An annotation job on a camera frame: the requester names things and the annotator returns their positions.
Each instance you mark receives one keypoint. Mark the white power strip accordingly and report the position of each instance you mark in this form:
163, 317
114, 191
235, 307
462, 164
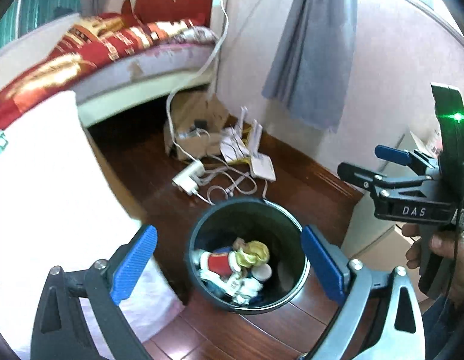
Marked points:
187, 179

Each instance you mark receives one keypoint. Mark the red yellow patterned blanket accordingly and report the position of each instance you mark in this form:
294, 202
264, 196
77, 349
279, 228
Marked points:
89, 45

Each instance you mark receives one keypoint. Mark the yellow haired doll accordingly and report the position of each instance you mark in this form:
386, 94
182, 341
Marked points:
250, 254

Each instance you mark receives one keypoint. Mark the person right hand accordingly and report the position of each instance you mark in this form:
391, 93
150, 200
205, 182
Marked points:
438, 255

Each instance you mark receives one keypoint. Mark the white wifi router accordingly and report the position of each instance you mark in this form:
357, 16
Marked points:
239, 146

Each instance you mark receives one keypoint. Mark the window with green curtain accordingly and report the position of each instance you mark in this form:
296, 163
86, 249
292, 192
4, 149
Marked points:
24, 16

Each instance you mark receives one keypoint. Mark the black plastic trash bucket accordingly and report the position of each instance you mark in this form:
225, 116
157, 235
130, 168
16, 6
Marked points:
253, 219

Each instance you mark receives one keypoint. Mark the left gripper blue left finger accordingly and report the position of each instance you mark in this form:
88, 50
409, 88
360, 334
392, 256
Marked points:
60, 330

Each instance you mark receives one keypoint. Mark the red paper cup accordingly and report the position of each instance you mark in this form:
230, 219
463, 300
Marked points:
221, 263

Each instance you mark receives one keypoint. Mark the bed with white frame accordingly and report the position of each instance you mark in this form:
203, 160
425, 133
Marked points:
126, 83

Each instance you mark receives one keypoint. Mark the white cabinet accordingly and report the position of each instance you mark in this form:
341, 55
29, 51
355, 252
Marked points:
380, 243

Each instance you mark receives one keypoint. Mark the pink floral tablecloth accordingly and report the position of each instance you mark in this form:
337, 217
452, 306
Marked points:
56, 209

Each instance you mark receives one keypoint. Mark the cardboard box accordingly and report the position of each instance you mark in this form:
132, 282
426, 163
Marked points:
198, 120

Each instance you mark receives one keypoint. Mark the white tissue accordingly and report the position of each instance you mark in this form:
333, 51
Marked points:
240, 290

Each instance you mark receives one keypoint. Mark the grey curtain right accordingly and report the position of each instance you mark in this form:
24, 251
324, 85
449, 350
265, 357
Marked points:
312, 66

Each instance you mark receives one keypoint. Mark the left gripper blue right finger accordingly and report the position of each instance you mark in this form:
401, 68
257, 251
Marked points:
396, 330

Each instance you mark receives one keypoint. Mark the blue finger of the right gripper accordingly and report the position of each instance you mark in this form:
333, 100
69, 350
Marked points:
395, 179
417, 161

